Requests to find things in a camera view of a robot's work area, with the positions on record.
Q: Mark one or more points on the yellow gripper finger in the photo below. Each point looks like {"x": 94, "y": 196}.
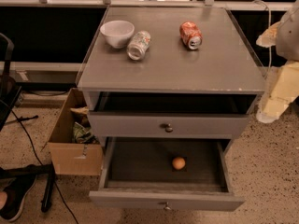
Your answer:
{"x": 268, "y": 38}
{"x": 282, "y": 88}

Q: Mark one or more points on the orange fruit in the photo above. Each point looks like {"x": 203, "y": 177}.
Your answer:
{"x": 178, "y": 163}

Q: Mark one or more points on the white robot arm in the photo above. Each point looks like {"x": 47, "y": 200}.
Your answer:
{"x": 287, "y": 41}

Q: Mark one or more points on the grey drawer cabinet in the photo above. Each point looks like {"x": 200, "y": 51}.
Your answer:
{"x": 218, "y": 78}

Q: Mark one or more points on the round metal drawer knob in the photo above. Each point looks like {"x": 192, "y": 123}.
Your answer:
{"x": 167, "y": 127}

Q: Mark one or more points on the closed grey top drawer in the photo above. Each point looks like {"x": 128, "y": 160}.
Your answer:
{"x": 105, "y": 124}

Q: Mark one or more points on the open grey middle drawer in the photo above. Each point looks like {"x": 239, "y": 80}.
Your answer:
{"x": 138, "y": 173}

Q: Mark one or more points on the lower metal drawer knob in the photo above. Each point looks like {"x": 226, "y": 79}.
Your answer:
{"x": 166, "y": 206}

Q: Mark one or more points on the orange soda can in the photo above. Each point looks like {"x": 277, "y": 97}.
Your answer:
{"x": 190, "y": 35}

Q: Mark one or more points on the white green soda can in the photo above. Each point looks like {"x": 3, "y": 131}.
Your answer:
{"x": 138, "y": 45}

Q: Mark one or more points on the white ceramic bowl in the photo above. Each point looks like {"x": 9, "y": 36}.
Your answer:
{"x": 117, "y": 33}

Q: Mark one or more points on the green snack bag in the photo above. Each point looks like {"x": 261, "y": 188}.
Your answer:
{"x": 81, "y": 135}

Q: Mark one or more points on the brown cardboard box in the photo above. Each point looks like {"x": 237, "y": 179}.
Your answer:
{"x": 69, "y": 157}

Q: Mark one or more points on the black stand base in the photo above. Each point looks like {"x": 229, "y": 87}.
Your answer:
{"x": 47, "y": 169}

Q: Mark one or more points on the black sneaker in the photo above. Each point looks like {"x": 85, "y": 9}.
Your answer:
{"x": 14, "y": 196}

